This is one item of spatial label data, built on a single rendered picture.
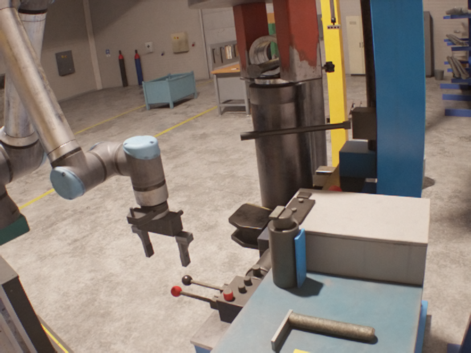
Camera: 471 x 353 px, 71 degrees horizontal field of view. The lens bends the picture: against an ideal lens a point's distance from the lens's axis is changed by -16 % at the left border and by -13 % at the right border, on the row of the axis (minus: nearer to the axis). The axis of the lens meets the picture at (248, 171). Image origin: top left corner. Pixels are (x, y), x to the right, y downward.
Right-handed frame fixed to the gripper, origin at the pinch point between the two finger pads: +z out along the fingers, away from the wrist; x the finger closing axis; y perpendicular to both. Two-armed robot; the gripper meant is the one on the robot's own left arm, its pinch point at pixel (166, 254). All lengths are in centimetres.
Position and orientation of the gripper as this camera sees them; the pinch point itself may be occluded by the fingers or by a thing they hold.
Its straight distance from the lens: 110.3
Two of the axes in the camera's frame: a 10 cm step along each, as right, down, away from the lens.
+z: 1.1, 9.2, 3.6
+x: -8.9, -0.7, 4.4
